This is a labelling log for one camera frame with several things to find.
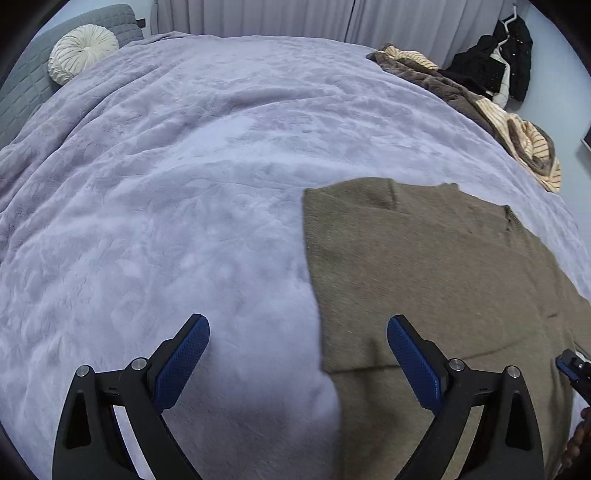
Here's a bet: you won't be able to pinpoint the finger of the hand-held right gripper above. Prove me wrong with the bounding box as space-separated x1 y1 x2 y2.
556 349 591 401

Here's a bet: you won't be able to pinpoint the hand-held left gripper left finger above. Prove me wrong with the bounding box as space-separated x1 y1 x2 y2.
53 314 211 480

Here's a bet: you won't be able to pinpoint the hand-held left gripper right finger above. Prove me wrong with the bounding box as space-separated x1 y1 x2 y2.
387 315 546 480

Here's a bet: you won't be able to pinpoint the olive brown knitted sweater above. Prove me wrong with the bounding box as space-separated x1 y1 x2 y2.
302 178 591 480

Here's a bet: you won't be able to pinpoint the person's right hand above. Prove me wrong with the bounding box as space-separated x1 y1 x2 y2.
560 406 591 476

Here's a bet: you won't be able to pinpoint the lavender plush blanket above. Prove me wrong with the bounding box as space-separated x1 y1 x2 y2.
0 31 591 480

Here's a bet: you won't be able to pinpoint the brown and striped fleece blanket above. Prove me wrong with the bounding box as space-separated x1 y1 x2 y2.
366 44 563 193

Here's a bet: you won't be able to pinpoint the black jacket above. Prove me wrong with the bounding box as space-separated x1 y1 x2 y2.
436 14 534 104

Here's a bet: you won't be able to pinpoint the grey quilted headboard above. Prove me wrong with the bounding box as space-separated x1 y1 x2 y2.
0 4 145 148

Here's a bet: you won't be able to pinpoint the white round pleated pillow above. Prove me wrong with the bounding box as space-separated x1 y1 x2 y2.
48 24 120 86

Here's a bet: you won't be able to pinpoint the light grey curtains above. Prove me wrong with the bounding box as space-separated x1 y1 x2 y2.
154 0 509 70

